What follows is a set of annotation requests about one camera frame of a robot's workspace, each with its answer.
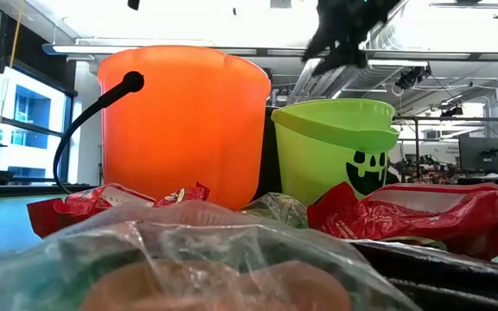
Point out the orange pumpkin bucket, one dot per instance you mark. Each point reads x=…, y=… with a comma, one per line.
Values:
x=188, y=129

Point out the brown Hershey's chocolate bar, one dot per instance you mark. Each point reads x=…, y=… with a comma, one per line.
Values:
x=448, y=281

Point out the clear bag orange candy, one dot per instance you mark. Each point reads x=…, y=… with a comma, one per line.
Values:
x=167, y=250

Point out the black ceiling camera rig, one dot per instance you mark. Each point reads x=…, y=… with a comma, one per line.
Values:
x=413, y=78

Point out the silver ceiling duct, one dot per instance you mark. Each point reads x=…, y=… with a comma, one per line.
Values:
x=314, y=84

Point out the green ghost-face bucket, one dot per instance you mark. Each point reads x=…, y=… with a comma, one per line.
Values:
x=318, y=151

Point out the black aluminium table frame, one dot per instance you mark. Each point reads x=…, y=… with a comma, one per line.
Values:
x=24, y=190

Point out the long ceiling light fixture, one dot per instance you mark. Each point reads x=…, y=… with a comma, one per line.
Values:
x=84, y=48

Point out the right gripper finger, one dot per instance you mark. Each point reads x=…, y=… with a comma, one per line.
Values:
x=316, y=52
x=346, y=56

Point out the red Kit Kat wrapper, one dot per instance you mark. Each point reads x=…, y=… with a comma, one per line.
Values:
x=404, y=216
x=80, y=207

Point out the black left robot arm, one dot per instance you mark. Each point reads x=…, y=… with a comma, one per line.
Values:
x=133, y=4

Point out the dark background monitor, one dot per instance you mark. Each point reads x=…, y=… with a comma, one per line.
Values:
x=484, y=155

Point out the clear bag green candy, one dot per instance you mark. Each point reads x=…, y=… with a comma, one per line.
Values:
x=279, y=209

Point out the large glass window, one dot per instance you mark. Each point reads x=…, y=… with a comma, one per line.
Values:
x=33, y=129

